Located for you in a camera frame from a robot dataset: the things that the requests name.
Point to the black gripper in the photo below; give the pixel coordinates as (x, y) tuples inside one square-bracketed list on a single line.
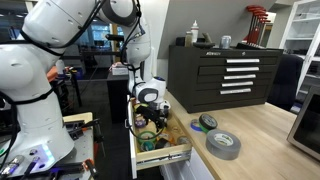
[(151, 112)]

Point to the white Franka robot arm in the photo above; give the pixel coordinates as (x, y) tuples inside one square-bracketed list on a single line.
[(40, 66)]

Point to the black tape roll white core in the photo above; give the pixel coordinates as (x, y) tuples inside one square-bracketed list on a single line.
[(161, 144)]

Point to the purple tape roll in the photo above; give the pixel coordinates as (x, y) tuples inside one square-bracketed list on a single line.
[(139, 122)]

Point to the large green tape roll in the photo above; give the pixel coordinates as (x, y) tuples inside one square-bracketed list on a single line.
[(141, 135)]

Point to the small teal tape roll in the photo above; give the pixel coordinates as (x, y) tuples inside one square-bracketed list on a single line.
[(148, 146)]

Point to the clear tape roll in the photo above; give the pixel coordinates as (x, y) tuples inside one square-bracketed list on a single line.
[(183, 140)]

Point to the open wooden drawer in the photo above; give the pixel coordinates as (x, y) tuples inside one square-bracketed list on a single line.
[(160, 155)]

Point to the blue tape roll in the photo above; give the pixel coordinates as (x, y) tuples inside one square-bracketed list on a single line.
[(194, 125)]

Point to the green tape roll thin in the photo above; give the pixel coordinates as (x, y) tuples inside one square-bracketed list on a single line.
[(204, 130)]

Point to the white drawer cabinet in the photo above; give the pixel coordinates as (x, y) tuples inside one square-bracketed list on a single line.
[(186, 170)]

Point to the black metal tool chest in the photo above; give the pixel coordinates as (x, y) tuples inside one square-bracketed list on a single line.
[(186, 76)]

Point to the black clamp orange tip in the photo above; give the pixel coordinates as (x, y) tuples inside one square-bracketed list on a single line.
[(75, 128)]

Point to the small glass jar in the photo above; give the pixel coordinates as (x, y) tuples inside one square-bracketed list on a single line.
[(188, 39)]

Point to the white squeeze bottle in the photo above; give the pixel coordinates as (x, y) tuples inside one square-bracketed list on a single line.
[(194, 31)]

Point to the silver metal can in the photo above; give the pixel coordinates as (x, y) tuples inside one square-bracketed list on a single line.
[(225, 42)]

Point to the black office chair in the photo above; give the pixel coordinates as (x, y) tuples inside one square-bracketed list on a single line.
[(285, 83)]

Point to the white shelving unit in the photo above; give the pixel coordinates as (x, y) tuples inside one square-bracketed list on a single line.
[(306, 33)]

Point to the large grey duct tape roll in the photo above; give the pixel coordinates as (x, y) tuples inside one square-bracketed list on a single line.
[(221, 145)]

